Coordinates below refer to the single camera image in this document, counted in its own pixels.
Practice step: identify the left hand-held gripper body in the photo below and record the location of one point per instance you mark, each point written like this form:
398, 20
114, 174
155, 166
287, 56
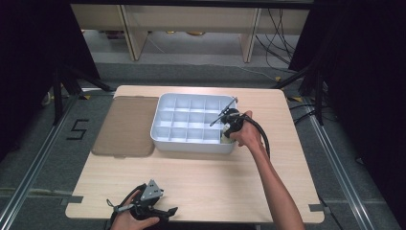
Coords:
150, 191

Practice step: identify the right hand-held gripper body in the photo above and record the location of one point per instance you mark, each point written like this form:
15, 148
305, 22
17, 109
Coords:
233, 119

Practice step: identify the white divided storage box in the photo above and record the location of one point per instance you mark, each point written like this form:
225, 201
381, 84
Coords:
188, 119

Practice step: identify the person's right hand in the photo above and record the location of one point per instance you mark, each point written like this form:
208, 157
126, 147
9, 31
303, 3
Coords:
250, 134

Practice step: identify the person's left hand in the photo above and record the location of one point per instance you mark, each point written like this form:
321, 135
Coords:
124, 222

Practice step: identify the yellow tape piece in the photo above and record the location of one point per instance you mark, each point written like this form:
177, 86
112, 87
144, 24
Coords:
85, 97
295, 99

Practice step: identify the brown flat box lid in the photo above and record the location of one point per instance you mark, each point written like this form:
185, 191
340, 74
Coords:
127, 127

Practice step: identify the grey tape strip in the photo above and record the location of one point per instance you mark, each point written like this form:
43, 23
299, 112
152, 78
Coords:
72, 200
316, 207

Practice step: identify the black metal stand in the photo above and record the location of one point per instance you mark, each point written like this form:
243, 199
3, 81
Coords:
57, 96
319, 96

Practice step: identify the light wooden desk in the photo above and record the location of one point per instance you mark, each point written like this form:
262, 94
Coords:
191, 19

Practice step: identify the dark curtain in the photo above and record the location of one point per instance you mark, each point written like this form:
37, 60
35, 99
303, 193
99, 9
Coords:
367, 80
28, 64

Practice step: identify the aluminium floor rail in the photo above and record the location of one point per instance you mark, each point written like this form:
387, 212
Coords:
341, 179
35, 166

